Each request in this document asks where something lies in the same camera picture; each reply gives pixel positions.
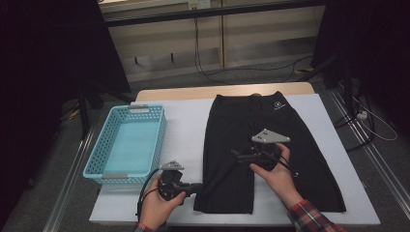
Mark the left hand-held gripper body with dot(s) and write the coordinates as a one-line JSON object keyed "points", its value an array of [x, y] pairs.
{"points": [[170, 180]]}

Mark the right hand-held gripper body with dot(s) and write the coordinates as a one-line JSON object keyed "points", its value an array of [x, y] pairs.
{"points": [[269, 137]]}

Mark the black shorts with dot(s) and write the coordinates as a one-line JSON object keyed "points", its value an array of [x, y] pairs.
{"points": [[232, 129]]}

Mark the light blue plastic basket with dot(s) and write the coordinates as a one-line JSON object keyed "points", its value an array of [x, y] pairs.
{"points": [[129, 148]]}

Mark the person's left hand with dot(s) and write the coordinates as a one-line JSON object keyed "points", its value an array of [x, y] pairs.
{"points": [[156, 209]]}

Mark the person's right hand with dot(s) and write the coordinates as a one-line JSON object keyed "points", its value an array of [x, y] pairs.
{"points": [[280, 180]]}

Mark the light wooden table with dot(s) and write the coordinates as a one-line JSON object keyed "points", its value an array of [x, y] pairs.
{"points": [[177, 92]]}

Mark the black stand legs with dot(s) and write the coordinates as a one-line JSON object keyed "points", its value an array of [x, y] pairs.
{"points": [[84, 116], [347, 83]]}

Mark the white power plug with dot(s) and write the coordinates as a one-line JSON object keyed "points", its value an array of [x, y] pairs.
{"points": [[361, 115]]}

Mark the beige cabinet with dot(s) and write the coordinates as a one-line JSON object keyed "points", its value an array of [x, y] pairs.
{"points": [[257, 42]]}

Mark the black curtain with stand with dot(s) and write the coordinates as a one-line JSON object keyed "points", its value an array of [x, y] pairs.
{"points": [[370, 48]]}

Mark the black horizontal bar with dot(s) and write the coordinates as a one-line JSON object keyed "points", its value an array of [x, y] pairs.
{"points": [[209, 13]]}

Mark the large black curtain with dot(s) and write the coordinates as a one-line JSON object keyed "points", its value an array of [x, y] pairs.
{"points": [[48, 64]]}

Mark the metal floor rail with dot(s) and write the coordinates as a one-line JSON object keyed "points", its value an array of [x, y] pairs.
{"points": [[67, 183], [380, 164]]}

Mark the white wall socket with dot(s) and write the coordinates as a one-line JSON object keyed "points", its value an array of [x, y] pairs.
{"points": [[199, 4]]}

